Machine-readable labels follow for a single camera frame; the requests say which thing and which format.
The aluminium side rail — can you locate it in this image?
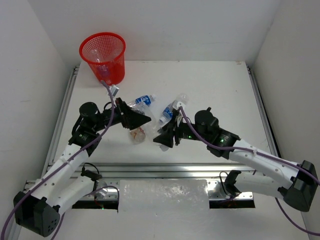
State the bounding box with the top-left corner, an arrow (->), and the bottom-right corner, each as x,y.
246,65 -> 279,157
41,65 -> 80,176

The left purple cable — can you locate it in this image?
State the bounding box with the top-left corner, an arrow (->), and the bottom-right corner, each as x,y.
1,79 -> 122,240

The clear bottle blue cap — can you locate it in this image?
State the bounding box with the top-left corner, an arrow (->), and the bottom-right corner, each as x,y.
132,101 -> 171,153

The red cap crushed bottle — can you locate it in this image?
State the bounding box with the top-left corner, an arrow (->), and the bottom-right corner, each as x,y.
129,127 -> 146,145

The red mesh waste bin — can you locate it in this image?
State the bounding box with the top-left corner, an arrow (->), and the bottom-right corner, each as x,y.
79,32 -> 126,85

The right aluminium side rail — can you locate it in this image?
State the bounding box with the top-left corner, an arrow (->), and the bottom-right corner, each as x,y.
246,65 -> 279,157

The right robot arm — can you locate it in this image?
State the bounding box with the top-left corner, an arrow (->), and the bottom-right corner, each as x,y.
153,107 -> 320,212

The aluminium front rail frame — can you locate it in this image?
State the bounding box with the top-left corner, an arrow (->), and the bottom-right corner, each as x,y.
21,162 -> 278,203

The clear bottle white cap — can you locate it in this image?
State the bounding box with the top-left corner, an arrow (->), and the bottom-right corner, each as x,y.
108,49 -> 122,62

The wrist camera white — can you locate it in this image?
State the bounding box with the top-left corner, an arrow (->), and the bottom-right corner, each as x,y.
172,100 -> 186,126
107,84 -> 119,98

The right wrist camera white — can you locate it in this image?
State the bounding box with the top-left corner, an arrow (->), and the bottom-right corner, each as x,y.
172,100 -> 186,126

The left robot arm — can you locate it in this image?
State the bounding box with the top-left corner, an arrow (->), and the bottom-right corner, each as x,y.
13,98 -> 151,237

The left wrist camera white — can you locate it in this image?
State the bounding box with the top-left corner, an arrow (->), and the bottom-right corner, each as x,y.
107,84 -> 119,98

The left aluminium side rail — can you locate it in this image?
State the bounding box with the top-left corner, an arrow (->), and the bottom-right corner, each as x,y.
41,65 -> 80,176

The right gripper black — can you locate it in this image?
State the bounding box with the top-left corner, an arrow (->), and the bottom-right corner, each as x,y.
153,113 -> 209,148

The blue label bottle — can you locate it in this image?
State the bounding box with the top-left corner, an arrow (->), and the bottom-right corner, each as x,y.
159,93 -> 189,125
127,94 -> 156,107
90,49 -> 110,82

